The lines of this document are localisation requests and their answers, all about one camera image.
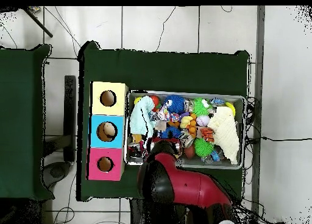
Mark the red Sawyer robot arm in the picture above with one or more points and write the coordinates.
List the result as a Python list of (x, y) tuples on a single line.
[(190, 185)]

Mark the wooden box with three holes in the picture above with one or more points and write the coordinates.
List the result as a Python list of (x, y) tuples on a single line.
[(119, 136)]

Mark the shallow clear mesh bin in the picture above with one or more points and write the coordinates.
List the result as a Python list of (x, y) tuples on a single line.
[(195, 163)]

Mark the mint green cloth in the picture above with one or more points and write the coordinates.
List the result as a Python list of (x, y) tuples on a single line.
[(140, 116)]

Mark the red ball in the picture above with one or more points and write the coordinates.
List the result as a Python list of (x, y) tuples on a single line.
[(156, 101)]

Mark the plain blue spiky ball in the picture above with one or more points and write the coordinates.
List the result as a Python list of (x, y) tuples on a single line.
[(170, 132)]

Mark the blue spiky ball with eyes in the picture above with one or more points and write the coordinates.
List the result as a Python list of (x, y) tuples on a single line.
[(175, 104)]

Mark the yellow plush toy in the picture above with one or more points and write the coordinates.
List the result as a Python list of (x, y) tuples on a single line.
[(185, 121)]

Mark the green spiky ball with eyes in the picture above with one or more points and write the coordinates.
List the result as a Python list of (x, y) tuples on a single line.
[(200, 108)]

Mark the white baseball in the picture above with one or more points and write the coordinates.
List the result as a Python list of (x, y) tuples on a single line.
[(202, 120)]

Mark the orange tiger plush toy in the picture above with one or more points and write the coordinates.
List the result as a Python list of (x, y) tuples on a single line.
[(207, 134)]

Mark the plain green spiky ball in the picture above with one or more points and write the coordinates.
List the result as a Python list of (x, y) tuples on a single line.
[(203, 147)]

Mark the cream knitted cloth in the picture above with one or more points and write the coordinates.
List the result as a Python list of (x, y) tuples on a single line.
[(224, 131)]

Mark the black upright panel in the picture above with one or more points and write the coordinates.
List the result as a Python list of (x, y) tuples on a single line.
[(70, 107)]

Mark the neighbouring dark green table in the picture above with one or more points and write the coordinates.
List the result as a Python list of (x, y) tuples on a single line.
[(22, 112)]

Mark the black slanted rod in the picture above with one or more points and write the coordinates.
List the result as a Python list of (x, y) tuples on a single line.
[(39, 24)]

